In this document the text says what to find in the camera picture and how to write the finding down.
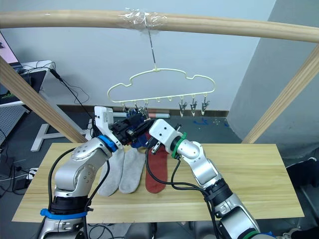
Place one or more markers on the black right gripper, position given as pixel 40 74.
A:
pixel 152 147

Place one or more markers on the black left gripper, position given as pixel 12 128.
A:
pixel 120 132

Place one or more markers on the blue sock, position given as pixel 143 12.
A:
pixel 139 143

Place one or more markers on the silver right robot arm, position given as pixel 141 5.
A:
pixel 202 164

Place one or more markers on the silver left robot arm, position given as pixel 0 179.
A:
pixel 79 161

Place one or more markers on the metal hanger clip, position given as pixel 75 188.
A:
pixel 193 109
pixel 205 107
pixel 125 109
pixel 145 111
pixel 182 108
pixel 136 107

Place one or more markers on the metal hanger hook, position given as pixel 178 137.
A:
pixel 152 49

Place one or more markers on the pink and white tube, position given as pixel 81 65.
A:
pixel 159 115

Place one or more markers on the grey sock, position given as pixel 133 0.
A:
pixel 130 174
pixel 111 179

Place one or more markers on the red sock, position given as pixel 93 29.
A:
pixel 155 174

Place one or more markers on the blue floor tape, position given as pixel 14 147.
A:
pixel 200 122

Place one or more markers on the white desk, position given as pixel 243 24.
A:
pixel 46 135

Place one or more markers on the clear tape wrap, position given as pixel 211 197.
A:
pixel 139 20

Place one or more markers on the white power strip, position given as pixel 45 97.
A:
pixel 31 173

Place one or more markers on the wooden rack crossbar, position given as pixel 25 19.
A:
pixel 74 18

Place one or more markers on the grey pegboard panel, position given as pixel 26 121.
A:
pixel 10 122

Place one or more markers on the black box with green logo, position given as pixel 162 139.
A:
pixel 7 95

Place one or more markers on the monitor with pink screen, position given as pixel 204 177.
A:
pixel 6 52

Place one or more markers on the black chair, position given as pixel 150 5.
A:
pixel 306 179

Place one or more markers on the black and white shoe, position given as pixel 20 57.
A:
pixel 301 234

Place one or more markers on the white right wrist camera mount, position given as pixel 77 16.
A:
pixel 163 132

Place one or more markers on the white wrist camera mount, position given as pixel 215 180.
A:
pixel 163 132
pixel 103 119

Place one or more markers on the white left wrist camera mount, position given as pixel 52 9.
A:
pixel 103 119

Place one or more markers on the cream clip hanger frame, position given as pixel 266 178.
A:
pixel 156 70

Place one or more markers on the wooden diagonal rack post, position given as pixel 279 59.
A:
pixel 286 92
pixel 37 102

